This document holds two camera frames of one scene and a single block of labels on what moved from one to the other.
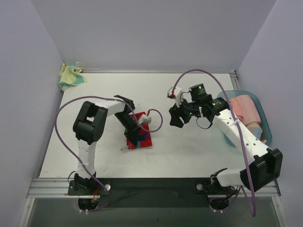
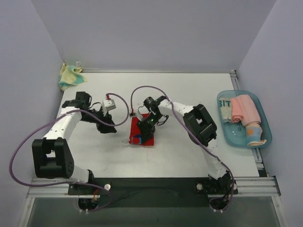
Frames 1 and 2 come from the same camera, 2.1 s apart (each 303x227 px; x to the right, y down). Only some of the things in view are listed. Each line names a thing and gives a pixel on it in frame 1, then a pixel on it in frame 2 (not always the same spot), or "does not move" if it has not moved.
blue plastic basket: x=267 y=135 does not move
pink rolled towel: x=245 y=109 does not move
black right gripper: x=179 y=116 → x=144 y=130
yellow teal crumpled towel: x=70 y=75 does not move
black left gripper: x=132 y=131 → x=104 y=124
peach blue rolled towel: x=255 y=128 does not move
